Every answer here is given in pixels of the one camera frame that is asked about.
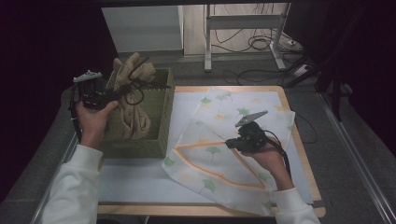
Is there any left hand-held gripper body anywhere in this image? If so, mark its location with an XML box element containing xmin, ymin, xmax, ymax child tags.
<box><xmin>72</xmin><ymin>69</ymin><xmax>121</xmax><ymax>112</ymax></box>

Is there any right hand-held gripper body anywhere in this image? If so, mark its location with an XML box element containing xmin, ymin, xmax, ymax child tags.
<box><xmin>233</xmin><ymin>109</ymin><xmax>273</xmax><ymax>153</ymax></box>

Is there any white mesh leaf-print laundry bag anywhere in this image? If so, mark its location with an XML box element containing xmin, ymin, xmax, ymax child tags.
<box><xmin>162</xmin><ymin>87</ymin><xmax>296</xmax><ymax>217</ymax></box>

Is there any beige garment with black straps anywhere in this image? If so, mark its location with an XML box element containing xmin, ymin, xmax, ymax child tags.
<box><xmin>112</xmin><ymin>51</ymin><xmax>172</xmax><ymax>141</ymax></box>

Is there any green woven basket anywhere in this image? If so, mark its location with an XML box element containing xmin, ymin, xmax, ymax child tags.
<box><xmin>101</xmin><ymin>67</ymin><xmax>176</xmax><ymax>160</ymax></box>

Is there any person's left hand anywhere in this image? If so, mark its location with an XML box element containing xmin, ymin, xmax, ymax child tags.
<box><xmin>75</xmin><ymin>100</ymin><xmax>120</xmax><ymax>147</ymax></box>

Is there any person's right hand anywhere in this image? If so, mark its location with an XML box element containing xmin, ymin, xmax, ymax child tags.
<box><xmin>241</xmin><ymin>140</ymin><xmax>295</xmax><ymax>191</ymax></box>

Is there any white cabinet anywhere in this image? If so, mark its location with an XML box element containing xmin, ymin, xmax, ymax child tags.
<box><xmin>101</xmin><ymin>5</ymin><xmax>185</xmax><ymax>54</ymax></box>

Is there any white power strip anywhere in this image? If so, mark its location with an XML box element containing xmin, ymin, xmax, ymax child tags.
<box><xmin>292</xmin><ymin>63</ymin><xmax>312</xmax><ymax>77</ymax></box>

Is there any white table mat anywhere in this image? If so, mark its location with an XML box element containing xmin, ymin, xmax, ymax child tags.
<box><xmin>99</xmin><ymin>91</ymin><xmax>314</xmax><ymax>205</ymax></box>

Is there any black metal stand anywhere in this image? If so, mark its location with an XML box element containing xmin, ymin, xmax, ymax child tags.
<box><xmin>329</xmin><ymin>69</ymin><xmax>344</xmax><ymax>123</ymax></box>

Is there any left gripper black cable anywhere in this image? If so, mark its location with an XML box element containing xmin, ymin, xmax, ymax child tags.
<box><xmin>68</xmin><ymin>83</ymin><xmax>83</xmax><ymax>142</ymax></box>

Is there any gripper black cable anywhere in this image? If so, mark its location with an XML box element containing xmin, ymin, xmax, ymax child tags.
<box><xmin>68</xmin><ymin>83</ymin><xmax>83</xmax><ymax>142</ymax></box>
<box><xmin>263</xmin><ymin>129</ymin><xmax>292</xmax><ymax>182</ymax></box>

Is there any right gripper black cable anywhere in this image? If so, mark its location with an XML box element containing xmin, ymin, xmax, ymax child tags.
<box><xmin>263</xmin><ymin>129</ymin><xmax>292</xmax><ymax>182</ymax></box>

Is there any thin black cable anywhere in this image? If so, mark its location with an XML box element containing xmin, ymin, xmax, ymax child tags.
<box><xmin>294</xmin><ymin>113</ymin><xmax>318</xmax><ymax>145</ymax></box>

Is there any tangle of black floor cables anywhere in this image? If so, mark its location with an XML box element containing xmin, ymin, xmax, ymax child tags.
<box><xmin>214</xmin><ymin>28</ymin><xmax>302</xmax><ymax>53</ymax></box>

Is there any aluminium rail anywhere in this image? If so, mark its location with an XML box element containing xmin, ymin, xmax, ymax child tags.
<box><xmin>30</xmin><ymin>133</ymin><xmax>79</xmax><ymax>224</ymax></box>
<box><xmin>317</xmin><ymin>92</ymin><xmax>396</xmax><ymax>224</ymax></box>

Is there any white metal desk frame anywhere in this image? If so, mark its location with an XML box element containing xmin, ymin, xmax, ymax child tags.
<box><xmin>203</xmin><ymin>3</ymin><xmax>288</xmax><ymax>74</ymax></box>

